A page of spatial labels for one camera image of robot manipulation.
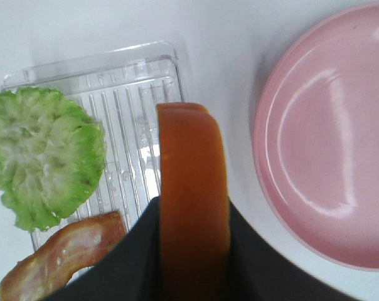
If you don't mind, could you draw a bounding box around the left clear plastic tray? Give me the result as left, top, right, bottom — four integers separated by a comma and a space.
1, 41, 183, 230

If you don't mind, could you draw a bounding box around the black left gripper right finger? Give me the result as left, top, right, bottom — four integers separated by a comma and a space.
227, 204, 354, 301

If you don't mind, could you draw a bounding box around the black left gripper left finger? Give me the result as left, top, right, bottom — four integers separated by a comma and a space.
45, 197, 162, 300

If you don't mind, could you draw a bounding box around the brown bacon strip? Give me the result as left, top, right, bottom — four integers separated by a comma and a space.
0, 211, 125, 300

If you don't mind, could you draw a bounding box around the pink round plate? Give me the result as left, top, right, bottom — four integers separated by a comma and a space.
253, 2, 379, 271

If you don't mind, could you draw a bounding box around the toast bread slice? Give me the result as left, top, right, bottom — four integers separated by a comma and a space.
157, 103, 230, 300

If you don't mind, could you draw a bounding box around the green lettuce leaf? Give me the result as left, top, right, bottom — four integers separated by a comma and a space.
0, 87, 105, 231

